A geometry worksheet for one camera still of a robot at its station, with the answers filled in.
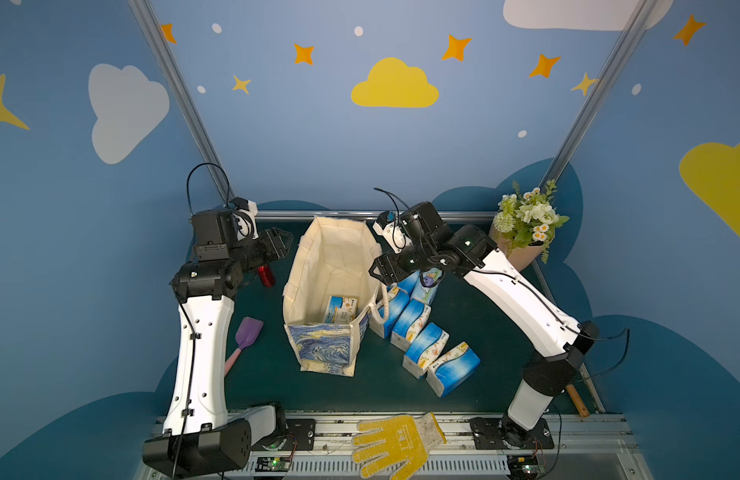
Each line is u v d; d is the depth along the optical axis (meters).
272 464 0.70
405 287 0.93
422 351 0.80
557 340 0.43
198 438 0.36
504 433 0.65
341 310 0.90
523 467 0.71
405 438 0.74
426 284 0.59
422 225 0.52
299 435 0.73
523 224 0.85
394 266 0.61
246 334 0.91
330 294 1.02
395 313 0.88
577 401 0.79
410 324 0.86
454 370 0.77
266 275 0.98
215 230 0.48
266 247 0.59
